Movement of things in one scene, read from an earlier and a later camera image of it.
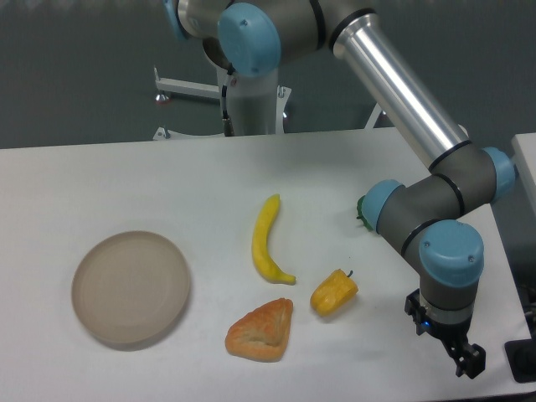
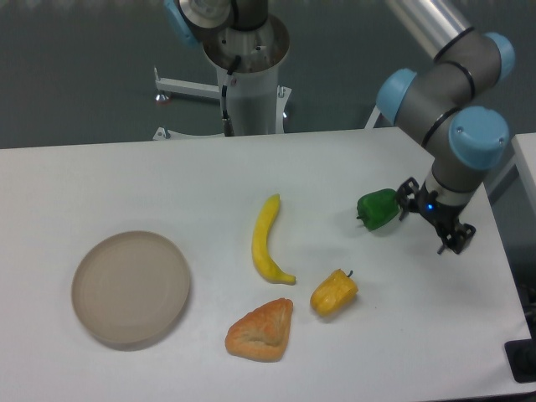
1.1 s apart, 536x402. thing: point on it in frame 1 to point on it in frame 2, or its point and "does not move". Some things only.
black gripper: (471, 358) to (443, 216)
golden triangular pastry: (261, 334) does not move
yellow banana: (261, 254) does not move
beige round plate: (131, 286) does not move
